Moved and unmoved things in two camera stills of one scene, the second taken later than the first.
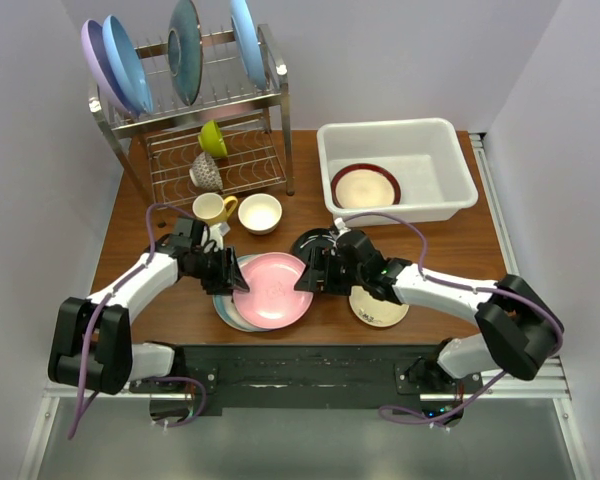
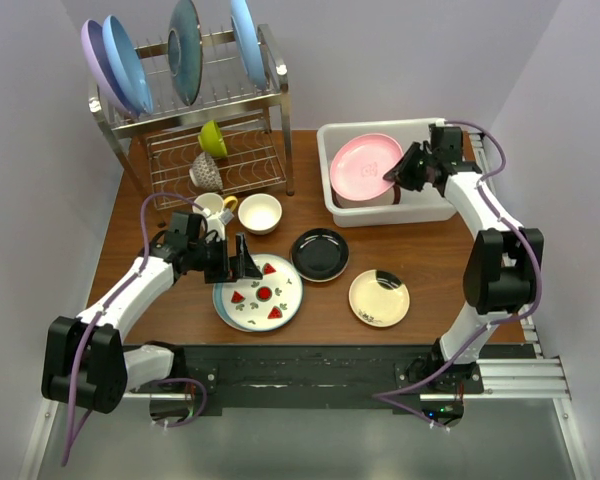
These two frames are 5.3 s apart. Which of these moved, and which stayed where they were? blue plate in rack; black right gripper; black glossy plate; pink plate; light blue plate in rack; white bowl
Moved: black right gripper; pink plate
Stayed: light blue plate in rack; black glossy plate; blue plate in rack; white bowl
